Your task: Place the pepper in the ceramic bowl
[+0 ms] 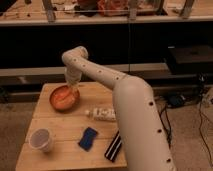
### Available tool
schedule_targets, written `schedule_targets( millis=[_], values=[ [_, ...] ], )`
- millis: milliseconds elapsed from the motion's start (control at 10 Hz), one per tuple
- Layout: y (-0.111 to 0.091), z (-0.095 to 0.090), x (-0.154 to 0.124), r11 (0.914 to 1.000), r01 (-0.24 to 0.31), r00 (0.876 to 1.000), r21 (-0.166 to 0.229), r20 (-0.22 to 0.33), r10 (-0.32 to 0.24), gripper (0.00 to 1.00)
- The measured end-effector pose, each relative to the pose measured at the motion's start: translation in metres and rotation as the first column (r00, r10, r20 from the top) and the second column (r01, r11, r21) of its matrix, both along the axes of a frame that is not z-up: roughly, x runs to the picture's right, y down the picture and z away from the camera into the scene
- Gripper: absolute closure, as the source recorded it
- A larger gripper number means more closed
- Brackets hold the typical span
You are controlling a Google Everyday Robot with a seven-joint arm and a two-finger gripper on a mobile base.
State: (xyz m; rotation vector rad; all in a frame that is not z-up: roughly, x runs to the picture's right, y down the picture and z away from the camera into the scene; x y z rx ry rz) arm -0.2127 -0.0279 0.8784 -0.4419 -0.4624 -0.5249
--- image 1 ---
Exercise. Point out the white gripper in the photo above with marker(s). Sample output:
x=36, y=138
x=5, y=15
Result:
x=72, y=77

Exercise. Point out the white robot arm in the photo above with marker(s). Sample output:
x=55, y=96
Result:
x=142, y=134

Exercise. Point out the orange ceramic bowl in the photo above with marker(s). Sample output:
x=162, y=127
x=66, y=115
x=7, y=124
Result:
x=64, y=98

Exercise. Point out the white plastic bottle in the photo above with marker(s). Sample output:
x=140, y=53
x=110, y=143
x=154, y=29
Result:
x=101, y=114

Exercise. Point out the blue sponge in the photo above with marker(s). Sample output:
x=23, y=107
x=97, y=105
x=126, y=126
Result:
x=87, y=139

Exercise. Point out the white paper cup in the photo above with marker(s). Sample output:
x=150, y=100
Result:
x=41, y=140

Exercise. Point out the wooden table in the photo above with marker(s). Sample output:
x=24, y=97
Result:
x=67, y=130

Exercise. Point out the metal shelf rack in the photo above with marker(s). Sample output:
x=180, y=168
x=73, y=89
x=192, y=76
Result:
x=30, y=45

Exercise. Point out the black box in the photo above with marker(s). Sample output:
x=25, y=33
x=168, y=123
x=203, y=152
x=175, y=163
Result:
x=190, y=60

